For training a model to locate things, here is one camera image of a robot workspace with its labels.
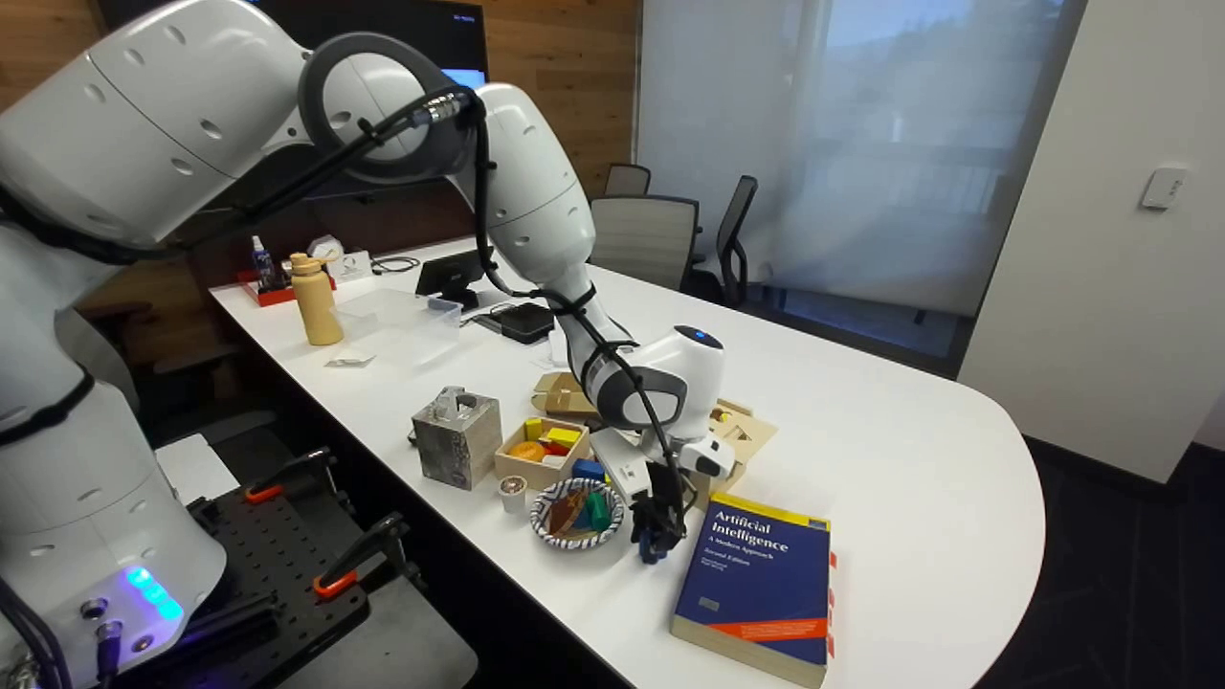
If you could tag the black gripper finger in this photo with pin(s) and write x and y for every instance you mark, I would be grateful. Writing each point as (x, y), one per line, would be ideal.
(662, 546)
(646, 546)

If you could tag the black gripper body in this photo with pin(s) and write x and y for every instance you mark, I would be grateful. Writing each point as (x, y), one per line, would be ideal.
(661, 510)

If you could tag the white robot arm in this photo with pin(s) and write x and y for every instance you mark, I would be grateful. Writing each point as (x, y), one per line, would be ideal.
(151, 125)

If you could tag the brown cardboard box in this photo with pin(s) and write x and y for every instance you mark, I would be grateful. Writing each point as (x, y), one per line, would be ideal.
(739, 429)

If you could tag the grey metal box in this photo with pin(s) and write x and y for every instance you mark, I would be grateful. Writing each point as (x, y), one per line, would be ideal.
(455, 437)

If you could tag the blue patterned paper plate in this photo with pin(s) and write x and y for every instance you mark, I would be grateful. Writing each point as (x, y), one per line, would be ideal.
(581, 514)

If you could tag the blue rectangular block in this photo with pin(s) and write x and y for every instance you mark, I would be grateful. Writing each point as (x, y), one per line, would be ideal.
(587, 470)

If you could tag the blue hardcover book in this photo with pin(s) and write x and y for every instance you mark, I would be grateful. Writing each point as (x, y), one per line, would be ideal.
(758, 590)

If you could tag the wooden tray of blocks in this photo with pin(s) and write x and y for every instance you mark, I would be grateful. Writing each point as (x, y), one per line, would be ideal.
(542, 451)

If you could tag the black flat device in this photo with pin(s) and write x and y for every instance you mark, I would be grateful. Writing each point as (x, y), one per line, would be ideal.
(521, 322)

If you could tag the black office chair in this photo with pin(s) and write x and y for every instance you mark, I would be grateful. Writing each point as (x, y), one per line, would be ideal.
(730, 279)

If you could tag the grey office chair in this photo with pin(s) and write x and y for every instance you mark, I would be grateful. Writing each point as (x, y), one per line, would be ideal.
(635, 230)

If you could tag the tan plastic bottle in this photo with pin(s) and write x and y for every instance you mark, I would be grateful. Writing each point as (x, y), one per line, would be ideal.
(314, 299)

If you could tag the red tray with items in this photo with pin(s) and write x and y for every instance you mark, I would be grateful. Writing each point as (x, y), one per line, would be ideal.
(269, 279)

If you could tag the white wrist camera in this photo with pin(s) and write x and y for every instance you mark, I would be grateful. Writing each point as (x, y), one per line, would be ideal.
(707, 459)

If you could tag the black clamp orange handle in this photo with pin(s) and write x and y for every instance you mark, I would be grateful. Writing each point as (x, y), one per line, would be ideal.
(310, 470)
(385, 542)

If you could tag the wall monitor screen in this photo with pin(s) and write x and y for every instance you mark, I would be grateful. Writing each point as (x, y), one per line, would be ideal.
(447, 33)

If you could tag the white light switch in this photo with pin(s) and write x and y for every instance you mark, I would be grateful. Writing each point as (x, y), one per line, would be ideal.
(1161, 190)

